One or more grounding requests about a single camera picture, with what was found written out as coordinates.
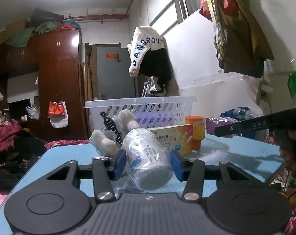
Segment plush toy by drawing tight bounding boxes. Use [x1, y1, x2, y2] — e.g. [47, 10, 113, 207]
[89, 109, 140, 157]

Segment orange yellow capsule box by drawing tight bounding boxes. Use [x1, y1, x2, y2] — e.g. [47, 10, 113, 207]
[147, 124, 193, 155]

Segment white bottle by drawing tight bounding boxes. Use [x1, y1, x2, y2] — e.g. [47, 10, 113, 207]
[114, 128, 173, 195]

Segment orange medicine box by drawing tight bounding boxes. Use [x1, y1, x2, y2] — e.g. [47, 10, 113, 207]
[185, 116, 206, 150]

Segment small pink tissue pack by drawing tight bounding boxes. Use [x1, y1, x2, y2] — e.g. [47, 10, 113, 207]
[205, 117, 236, 135]

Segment purple tissue pack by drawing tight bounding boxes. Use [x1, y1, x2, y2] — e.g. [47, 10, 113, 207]
[133, 111, 175, 128]

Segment black hair clip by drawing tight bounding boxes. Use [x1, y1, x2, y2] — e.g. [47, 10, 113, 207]
[100, 111, 123, 145]

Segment blue shopping bag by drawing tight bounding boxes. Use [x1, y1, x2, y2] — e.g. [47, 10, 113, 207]
[220, 107, 258, 139]

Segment white plastic laundry basket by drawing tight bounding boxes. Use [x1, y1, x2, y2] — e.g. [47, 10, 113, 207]
[84, 96, 196, 136]

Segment red white hanging bag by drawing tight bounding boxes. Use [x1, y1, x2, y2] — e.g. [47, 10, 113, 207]
[47, 101, 68, 128]

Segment grey metal door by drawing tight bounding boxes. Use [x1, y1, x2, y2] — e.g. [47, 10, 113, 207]
[96, 47, 136, 100]

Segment olive hanging bags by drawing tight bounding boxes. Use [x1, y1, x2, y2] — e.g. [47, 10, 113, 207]
[200, 0, 274, 79]

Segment red plaid blanket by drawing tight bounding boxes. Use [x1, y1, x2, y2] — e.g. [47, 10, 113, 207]
[0, 119, 22, 152]

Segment white black hanging jacket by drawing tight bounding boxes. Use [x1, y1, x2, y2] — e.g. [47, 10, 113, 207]
[127, 25, 172, 94]

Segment dark red wooden wardrobe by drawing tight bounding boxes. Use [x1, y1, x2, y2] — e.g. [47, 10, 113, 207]
[0, 28, 87, 141]

